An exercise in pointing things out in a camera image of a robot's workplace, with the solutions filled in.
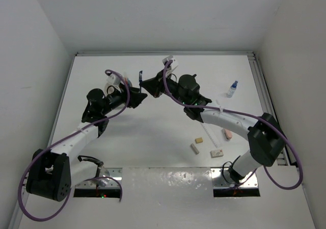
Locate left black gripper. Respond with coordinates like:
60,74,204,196
100,82,146,115

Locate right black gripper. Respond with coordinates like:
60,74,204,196
140,69,188,106

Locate dark blue pen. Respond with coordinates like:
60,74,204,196
139,70,143,93

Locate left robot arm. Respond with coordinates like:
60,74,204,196
26,84,147,201

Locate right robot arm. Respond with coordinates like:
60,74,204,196
140,71,285,184

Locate white round compartment organizer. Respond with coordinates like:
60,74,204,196
119,72,132,92

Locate yellow eraser block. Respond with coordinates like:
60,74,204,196
195,137,203,143

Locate clear plastic ruler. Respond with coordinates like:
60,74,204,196
201,123,221,148

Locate small blue-capped glue bottle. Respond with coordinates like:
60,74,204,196
226,81,238,98

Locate beige cylindrical eraser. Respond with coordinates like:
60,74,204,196
190,143,200,155

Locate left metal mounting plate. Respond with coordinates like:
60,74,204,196
73,168,122,199

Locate metal mounting plate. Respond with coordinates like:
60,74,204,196
73,168,122,199
211,167,261,198

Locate pink eraser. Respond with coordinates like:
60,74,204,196
222,128,233,140

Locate white boxed eraser red label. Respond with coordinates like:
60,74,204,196
210,149,224,158

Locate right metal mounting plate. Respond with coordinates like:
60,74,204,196
211,167,261,198

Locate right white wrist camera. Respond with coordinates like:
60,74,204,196
162,55,179,72

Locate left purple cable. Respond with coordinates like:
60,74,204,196
18,69,131,222

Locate purple cable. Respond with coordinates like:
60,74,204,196
18,69,131,222
162,60,304,190

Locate aluminium frame rail right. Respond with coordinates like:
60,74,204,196
248,52,300,166

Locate aluminium frame rail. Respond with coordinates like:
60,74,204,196
248,52,300,166
8,188,29,229

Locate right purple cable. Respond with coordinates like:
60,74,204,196
162,60,304,190

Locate aluminium frame rail left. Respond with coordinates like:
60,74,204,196
8,188,29,229

